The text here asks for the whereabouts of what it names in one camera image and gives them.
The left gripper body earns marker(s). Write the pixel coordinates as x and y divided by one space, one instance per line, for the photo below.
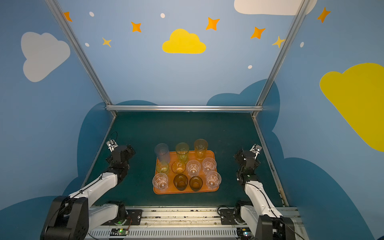
127 150

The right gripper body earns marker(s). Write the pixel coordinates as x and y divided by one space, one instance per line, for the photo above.
240 154

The clear faceted glass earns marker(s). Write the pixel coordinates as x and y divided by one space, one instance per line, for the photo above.
193 168
213 180
160 182
209 165

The short green glass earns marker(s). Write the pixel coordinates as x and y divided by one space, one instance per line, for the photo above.
162 167

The tall clear bluish glass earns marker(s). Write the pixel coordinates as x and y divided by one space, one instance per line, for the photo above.
163 153

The clear faceted glass back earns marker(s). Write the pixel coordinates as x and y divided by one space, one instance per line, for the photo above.
160 182

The small olive textured cup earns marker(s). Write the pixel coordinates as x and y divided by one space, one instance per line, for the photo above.
196 183

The tall amber glass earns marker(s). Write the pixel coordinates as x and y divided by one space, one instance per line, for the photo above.
200 146

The orange plastic tray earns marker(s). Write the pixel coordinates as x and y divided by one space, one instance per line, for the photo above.
172 189

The short yellow glass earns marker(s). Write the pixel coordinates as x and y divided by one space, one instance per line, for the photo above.
178 167

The tall green glass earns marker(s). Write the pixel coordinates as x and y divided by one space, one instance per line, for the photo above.
182 150

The dark olive textured cup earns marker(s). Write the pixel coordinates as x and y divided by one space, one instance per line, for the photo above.
181 182

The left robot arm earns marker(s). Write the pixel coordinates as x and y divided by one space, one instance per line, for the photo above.
71 217

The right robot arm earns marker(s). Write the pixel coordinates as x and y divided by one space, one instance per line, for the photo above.
260 214

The right controller board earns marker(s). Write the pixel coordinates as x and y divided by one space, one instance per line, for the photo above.
244 234

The controller board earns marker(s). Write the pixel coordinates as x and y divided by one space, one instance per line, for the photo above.
244 234
119 232

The left controller board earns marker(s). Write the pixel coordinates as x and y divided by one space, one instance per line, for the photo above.
119 232

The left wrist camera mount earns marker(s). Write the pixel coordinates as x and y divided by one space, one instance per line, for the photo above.
112 145

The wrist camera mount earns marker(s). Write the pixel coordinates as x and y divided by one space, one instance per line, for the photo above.
112 145
256 149

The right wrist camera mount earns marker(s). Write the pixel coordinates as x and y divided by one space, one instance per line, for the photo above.
256 149

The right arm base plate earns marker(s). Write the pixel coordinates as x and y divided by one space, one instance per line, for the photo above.
227 217

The aluminium rear frame bar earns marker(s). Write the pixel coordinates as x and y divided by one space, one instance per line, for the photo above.
155 108

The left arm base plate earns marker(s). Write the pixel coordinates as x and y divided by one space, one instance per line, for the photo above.
132 217

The front aluminium rail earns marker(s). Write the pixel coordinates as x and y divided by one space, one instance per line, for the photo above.
187 217

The aluminium left frame post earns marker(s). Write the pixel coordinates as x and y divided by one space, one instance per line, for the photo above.
65 25

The aluminium frame post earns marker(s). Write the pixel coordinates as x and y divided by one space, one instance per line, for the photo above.
65 25
291 34

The aluminium right frame post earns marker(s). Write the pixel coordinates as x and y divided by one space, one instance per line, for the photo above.
291 34

